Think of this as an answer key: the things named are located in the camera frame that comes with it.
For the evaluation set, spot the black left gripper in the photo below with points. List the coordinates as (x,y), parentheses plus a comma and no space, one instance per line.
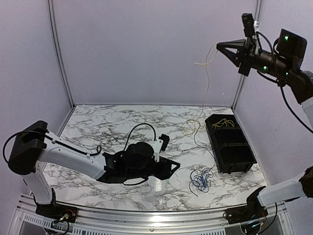
(165,172)

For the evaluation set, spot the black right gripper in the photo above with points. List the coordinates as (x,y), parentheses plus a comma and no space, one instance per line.
(247,62)

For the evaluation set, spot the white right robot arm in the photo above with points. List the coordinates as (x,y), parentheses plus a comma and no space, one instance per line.
(296,89)

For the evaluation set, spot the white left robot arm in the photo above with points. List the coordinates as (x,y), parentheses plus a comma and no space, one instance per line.
(36,144)

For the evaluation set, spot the black bin middle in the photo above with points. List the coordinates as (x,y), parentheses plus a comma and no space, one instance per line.
(229,142)

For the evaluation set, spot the black bin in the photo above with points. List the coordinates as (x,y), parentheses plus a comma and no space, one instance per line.
(229,142)
(234,158)
(217,122)

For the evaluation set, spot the black bin far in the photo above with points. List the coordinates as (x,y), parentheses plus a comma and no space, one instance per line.
(217,122)

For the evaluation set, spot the black bin near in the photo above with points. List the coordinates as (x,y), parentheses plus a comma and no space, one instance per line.
(234,158)

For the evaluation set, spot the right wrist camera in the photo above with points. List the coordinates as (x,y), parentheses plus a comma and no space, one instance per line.
(250,25)

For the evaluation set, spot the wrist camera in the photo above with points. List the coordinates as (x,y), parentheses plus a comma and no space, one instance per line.
(250,25)
(165,140)

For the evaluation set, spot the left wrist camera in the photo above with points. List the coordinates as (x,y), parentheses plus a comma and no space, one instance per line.
(165,140)

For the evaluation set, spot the right corner aluminium post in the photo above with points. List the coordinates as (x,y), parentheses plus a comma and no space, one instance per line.
(259,6)

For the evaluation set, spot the corner aluminium post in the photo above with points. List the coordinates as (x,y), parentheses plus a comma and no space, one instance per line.
(58,52)
(259,6)

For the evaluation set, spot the aluminium front rail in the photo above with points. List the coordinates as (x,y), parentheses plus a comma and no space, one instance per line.
(96,221)

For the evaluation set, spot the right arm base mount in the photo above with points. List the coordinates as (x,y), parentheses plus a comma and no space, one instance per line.
(241,214)

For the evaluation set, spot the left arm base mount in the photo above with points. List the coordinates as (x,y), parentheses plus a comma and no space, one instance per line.
(57,212)

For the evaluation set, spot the left corner aluminium post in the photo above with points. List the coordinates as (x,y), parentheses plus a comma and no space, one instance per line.
(58,52)

